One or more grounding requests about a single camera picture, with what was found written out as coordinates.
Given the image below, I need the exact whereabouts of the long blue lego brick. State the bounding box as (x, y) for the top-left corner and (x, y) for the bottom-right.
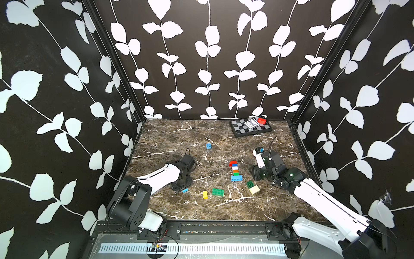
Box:
(231, 175), (243, 182)

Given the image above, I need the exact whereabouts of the small circuit board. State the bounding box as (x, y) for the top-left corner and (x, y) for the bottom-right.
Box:
(147, 243), (168, 254)

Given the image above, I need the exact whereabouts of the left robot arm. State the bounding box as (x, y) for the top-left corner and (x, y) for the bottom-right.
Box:
(106, 154), (196, 234)

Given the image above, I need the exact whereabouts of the cream lego brick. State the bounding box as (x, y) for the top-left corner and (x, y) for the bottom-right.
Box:
(249, 185), (260, 195)

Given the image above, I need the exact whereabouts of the black white chessboard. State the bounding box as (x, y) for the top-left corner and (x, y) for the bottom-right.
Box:
(229, 117), (272, 138)

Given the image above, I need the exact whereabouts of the white perforated strip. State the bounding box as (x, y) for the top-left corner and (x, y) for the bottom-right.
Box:
(98, 243), (286, 256)

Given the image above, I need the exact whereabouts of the playing card deck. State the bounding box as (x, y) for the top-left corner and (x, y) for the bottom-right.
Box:
(244, 119), (260, 129)

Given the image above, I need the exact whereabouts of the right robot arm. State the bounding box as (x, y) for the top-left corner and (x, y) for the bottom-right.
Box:
(251, 147), (397, 259)

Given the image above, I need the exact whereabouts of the black mounting rail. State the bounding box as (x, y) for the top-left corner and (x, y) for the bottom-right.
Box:
(93, 220), (351, 242)

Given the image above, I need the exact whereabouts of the red lego brick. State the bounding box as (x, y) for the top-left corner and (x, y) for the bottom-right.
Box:
(229, 161), (238, 167)

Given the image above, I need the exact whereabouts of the dark green lego brick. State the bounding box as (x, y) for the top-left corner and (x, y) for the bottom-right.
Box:
(246, 181), (254, 189)

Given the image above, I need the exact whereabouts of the long green lego brick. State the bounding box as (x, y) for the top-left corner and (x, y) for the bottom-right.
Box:
(212, 188), (224, 197)

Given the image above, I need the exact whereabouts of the red block on chessboard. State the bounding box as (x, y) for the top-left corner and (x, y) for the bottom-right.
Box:
(257, 118), (266, 125)

